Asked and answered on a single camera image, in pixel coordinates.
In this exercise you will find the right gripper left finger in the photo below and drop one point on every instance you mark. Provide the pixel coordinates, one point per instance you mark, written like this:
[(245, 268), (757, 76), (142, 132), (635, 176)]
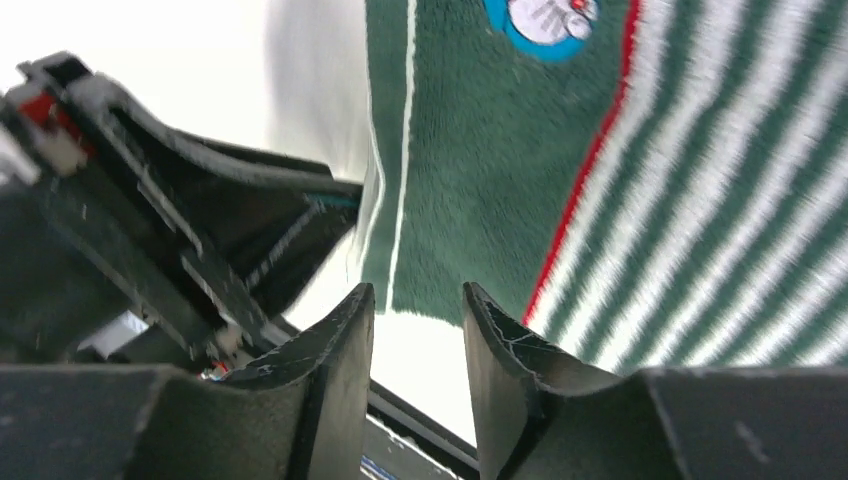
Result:
[(330, 363)]

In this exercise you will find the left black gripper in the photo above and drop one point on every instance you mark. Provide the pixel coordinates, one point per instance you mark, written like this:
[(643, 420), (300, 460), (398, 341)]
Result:
[(126, 240)]

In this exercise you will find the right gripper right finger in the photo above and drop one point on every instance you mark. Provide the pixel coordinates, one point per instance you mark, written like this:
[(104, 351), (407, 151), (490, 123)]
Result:
[(518, 383)]

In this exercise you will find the green white striped towel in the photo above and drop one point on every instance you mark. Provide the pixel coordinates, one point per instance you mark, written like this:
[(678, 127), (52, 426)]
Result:
[(642, 182)]

